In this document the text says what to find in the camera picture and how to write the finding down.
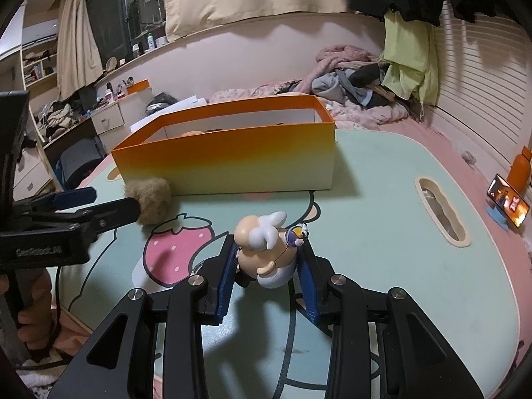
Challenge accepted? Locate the white paper roll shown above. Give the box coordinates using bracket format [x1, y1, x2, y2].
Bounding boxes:
[130, 97, 207, 131]

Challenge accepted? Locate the brown fluffy pompom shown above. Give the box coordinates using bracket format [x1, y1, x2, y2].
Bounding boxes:
[124, 177, 173, 227]

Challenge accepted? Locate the white air conditioner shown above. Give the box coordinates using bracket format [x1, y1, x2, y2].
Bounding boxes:
[21, 25, 59, 48]

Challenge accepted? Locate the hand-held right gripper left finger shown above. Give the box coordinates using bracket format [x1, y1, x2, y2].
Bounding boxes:
[48, 235, 242, 399]

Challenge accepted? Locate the dark window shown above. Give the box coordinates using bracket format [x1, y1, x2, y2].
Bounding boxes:
[85, 0, 167, 71]

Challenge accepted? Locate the light green hanging cloth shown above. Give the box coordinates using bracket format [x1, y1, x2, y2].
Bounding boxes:
[382, 10, 439, 106]

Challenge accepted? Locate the clothes pile on desk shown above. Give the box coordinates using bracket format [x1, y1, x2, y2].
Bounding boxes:
[35, 100, 84, 140]

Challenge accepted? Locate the blue phone stand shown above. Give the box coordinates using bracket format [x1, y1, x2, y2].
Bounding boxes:
[486, 203, 513, 230]

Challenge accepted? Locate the grey blue clothing pile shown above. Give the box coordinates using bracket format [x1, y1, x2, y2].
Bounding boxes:
[312, 64, 400, 106]

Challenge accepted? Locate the white drawer cabinet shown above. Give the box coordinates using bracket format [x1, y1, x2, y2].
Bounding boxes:
[90, 89, 152, 136]

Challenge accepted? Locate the black cable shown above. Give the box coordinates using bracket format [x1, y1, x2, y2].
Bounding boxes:
[19, 266, 69, 370]

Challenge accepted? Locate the bald white haired figurine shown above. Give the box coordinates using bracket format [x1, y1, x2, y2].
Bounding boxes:
[233, 211, 310, 289]

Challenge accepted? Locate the white wall shelf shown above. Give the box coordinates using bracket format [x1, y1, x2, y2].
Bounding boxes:
[21, 48, 59, 90]

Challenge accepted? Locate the dark suitcase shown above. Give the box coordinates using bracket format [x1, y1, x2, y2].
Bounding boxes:
[54, 137, 104, 190]

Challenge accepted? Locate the narrow beige curtain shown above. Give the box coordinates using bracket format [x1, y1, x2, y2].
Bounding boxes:
[56, 0, 104, 100]

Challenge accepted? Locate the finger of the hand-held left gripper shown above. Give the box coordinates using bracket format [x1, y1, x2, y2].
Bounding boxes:
[25, 187, 97, 217]
[62, 197, 142, 233]

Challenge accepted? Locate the orange bottle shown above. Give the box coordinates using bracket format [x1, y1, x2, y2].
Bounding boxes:
[508, 146, 532, 190]

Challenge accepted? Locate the large orange cardboard box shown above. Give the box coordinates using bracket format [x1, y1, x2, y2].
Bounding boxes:
[111, 95, 336, 196]

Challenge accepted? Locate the grey plastic bag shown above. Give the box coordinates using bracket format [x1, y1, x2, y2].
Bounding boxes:
[145, 92, 177, 115]

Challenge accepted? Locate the smartphone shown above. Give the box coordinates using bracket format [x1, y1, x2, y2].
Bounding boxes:
[487, 175, 530, 228]

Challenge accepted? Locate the pink floral duvet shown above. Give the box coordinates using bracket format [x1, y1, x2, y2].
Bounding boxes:
[208, 79, 410, 129]

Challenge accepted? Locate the white dresser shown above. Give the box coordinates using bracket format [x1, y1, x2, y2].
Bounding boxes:
[12, 150, 53, 202]

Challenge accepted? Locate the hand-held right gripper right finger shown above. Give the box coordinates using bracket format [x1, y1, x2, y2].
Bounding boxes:
[293, 241, 485, 399]

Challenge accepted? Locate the person's left hand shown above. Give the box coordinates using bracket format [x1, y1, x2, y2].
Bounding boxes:
[0, 266, 63, 362]

